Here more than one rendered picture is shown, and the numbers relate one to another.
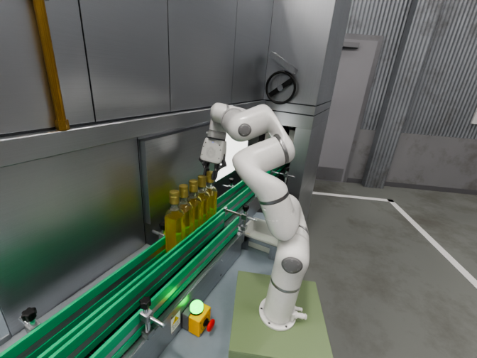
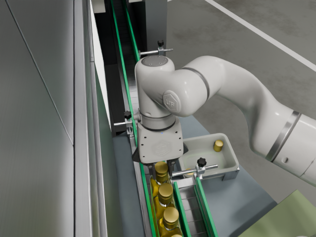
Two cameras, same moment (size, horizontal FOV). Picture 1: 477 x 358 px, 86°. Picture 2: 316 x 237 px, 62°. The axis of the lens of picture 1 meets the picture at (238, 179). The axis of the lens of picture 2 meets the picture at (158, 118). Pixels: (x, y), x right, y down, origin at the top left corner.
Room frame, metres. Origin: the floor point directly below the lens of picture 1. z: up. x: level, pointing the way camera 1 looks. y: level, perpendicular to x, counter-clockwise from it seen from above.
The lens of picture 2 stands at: (0.77, 0.31, 1.74)
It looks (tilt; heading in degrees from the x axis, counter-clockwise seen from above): 51 degrees down; 323
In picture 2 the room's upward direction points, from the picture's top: straight up
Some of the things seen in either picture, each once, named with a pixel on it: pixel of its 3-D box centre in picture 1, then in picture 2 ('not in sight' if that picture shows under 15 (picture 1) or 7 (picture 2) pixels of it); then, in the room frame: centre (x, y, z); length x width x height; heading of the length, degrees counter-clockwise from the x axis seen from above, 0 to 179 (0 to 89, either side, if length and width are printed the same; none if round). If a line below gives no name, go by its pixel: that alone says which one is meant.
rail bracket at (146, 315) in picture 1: (153, 322); not in sight; (0.46, 0.19, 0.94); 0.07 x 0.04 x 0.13; 65
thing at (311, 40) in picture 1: (307, 60); not in sight; (2.14, -0.45, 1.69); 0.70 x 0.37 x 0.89; 155
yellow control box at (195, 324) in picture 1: (196, 317); not in sight; (0.61, 0.10, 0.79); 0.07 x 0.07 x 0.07; 65
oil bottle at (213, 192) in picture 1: (209, 207); (160, 195); (1.01, 0.12, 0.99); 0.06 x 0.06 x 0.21; 65
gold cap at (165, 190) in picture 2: (201, 180); (165, 193); (0.96, 0.15, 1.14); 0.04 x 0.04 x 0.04
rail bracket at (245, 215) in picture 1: (240, 216); (192, 171); (1.03, -0.02, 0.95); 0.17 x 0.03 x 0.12; 65
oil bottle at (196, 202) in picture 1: (192, 219); (168, 236); (0.91, 0.18, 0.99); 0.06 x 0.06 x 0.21; 65
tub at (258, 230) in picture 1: (265, 237); (204, 159); (1.09, -0.16, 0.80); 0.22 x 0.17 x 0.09; 65
